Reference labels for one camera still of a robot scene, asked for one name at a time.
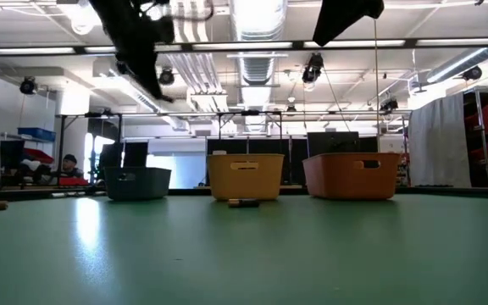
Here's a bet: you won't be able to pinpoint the blue storage crate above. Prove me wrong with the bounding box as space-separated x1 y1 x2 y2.
17 126 57 143

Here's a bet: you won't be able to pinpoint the slim copper and black battery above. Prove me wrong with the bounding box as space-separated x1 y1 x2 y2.
227 198 261 209

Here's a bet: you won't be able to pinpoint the silver round ceiling duct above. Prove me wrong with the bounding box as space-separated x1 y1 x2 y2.
230 0 290 133

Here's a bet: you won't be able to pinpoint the white ceiling pipes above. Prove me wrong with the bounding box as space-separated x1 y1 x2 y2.
150 0 232 114

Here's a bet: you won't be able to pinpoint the white curtain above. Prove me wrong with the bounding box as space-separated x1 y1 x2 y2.
408 91 473 189

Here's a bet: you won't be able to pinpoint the orange plastic bin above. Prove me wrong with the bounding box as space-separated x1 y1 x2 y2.
302 152 402 201

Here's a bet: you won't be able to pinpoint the black background rig frame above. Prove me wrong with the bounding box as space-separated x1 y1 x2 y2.
55 108 413 190

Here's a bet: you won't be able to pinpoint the person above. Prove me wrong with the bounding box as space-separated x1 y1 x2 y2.
51 152 86 180

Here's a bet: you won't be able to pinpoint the red flat object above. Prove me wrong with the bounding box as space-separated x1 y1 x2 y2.
57 176 91 187

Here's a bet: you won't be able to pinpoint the overhead beam with light strips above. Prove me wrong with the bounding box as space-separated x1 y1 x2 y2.
0 36 488 58

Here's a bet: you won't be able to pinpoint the grey-blue plastic bin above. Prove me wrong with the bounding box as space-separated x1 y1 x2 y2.
103 166 173 202

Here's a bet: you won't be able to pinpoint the yellow plastic bin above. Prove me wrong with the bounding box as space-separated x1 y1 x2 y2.
206 152 286 202

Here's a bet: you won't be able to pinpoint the black monitor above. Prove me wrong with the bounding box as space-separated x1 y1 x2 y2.
123 141 150 169
306 130 360 156
0 139 27 173
97 142 125 170

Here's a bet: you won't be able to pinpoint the green table mat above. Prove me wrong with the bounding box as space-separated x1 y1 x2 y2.
0 193 488 305

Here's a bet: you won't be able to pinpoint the black partition panel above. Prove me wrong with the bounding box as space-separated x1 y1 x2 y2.
204 137 311 188

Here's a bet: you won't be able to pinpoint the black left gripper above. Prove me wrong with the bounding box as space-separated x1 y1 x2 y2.
87 0 176 104

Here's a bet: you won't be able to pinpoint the red storage bin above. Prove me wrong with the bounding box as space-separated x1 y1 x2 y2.
22 147 55 165

